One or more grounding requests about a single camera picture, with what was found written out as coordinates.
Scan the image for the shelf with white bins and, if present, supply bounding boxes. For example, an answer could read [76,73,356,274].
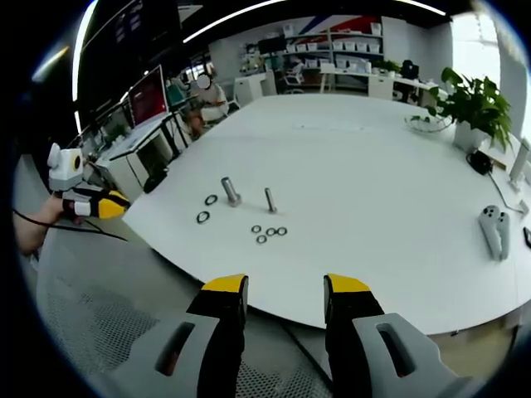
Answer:
[282,21,385,90]

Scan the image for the grey handheld controller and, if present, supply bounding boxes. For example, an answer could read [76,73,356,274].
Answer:
[496,211,512,260]
[478,204,504,261]

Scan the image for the grey cable on table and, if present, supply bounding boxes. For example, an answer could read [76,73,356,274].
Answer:
[485,170,531,216]

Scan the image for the large dark wall screen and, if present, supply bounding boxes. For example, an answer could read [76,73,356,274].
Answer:
[76,0,184,133]

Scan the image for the white office chair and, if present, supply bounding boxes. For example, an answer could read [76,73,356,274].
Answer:
[284,65,307,95]

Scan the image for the white side desk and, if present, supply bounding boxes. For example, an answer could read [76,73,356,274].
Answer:
[85,111,183,202]

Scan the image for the white stand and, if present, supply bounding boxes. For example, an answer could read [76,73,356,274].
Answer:
[507,137,531,192]

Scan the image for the thin metal threaded stud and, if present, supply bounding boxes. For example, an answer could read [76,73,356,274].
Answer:
[263,187,279,215]

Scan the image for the thick metal threaded stud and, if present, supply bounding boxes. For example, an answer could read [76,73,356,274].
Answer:
[220,176,243,207]

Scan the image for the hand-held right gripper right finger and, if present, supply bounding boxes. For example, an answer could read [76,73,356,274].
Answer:
[323,273,476,398]

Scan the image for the person's left hand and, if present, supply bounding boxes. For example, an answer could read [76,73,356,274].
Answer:
[37,194,86,227]

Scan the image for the small black device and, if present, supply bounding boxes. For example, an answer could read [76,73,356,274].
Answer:
[465,149,494,176]

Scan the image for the computer monitor red screen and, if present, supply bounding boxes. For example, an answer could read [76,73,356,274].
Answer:
[126,63,171,129]

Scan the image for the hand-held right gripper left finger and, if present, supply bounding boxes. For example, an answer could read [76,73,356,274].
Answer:
[110,273,250,398]

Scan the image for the grey mesh chair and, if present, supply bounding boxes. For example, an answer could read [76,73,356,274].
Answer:
[34,226,335,398]

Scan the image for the green potted plant white pot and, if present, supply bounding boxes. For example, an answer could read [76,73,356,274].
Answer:
[426,66,514,155]

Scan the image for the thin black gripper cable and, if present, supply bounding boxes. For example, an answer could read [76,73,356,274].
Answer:
[12,209,130,243]

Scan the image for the white desk with black bag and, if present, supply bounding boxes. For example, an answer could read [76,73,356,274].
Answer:
[319,60,441,107]

